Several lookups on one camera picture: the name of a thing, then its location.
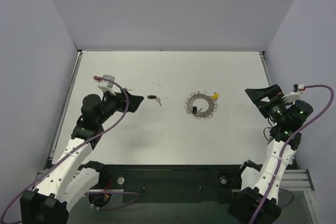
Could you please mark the aluminium frame rail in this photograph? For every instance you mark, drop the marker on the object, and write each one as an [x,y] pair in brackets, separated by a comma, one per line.
[293,180]

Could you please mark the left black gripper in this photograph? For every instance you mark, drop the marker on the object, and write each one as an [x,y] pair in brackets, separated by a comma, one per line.
[125,100]

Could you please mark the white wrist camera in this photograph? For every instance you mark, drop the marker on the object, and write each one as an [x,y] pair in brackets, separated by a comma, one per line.
[105,84]
[295,95]

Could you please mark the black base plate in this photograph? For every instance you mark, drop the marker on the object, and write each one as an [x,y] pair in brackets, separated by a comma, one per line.
[180,193]

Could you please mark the key black tag on disc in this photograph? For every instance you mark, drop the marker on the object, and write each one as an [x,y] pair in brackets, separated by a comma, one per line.
[196,111]

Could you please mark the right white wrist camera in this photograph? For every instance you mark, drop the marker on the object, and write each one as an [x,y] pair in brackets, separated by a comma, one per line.
[295,95]

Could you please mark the round metal keyring disc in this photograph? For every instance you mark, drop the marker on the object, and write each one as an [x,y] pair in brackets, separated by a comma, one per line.
[201,100]

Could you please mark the yellow tag key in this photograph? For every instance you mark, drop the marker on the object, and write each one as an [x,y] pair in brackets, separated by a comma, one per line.
[215,96]

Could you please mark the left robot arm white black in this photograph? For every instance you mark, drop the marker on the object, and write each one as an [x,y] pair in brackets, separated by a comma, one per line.
[53,198]

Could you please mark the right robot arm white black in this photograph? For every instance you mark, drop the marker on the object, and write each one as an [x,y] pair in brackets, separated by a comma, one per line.
[257,201]

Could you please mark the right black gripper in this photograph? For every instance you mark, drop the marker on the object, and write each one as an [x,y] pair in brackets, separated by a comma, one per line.
[268,102]

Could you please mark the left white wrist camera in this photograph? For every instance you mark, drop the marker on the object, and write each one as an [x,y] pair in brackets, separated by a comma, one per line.
[105,84]

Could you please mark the silver key black tag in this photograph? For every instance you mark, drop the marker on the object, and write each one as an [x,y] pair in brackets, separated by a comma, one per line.
[156,98]

